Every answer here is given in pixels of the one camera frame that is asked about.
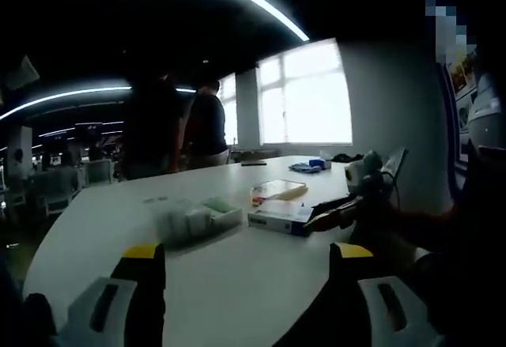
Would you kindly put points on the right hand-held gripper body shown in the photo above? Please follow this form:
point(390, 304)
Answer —
point(357, 171)

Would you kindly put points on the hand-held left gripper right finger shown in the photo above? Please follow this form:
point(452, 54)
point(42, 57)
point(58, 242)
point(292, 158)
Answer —
point(352, 303)

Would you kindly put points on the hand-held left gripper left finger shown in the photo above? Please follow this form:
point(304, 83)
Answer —
point(142, 303)

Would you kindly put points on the clear lid with yellow clips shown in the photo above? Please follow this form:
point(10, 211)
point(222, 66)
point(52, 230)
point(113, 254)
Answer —
point(280, 188)

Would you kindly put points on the blue white medicine box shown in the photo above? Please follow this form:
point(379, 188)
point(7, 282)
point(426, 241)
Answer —
point(273, 218)

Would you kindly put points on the small green medicine box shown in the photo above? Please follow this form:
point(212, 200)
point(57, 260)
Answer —
point(172, 224)

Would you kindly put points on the white green-striped medicine box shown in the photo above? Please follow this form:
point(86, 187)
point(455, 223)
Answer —
point(197, 222)

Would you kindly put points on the clear storage area container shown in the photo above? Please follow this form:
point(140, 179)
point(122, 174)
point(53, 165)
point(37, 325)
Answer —
point(229, 220)

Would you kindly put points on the person's right hand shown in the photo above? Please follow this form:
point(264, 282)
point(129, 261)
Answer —
point(373, 222)

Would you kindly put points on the black cloth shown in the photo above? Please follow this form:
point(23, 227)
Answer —
point(348, 157)

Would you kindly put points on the white flat sheet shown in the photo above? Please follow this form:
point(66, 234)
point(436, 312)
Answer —
point(397, 163)

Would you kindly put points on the blue patterned packet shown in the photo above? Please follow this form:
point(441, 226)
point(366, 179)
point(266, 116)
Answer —
point(304, 168)

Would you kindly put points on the bright window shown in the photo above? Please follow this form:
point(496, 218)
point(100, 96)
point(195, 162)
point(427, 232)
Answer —
point(304, 98)

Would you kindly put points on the black phone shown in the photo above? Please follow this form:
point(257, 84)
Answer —
point(253, 163)

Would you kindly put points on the person's dark clothing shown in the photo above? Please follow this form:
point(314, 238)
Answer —
point(474, 244)

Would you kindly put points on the grey round chest device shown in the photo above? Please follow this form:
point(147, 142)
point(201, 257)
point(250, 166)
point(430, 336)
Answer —
point(488, 125)

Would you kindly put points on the group of white office chairs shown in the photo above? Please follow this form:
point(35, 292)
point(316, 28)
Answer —
point(59, 189)

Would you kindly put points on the white ceiling air conditioner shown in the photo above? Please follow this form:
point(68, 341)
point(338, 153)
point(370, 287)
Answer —
point(21, 73)

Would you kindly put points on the blue bordered wall poster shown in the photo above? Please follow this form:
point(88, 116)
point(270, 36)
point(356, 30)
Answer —
point(462, 102)

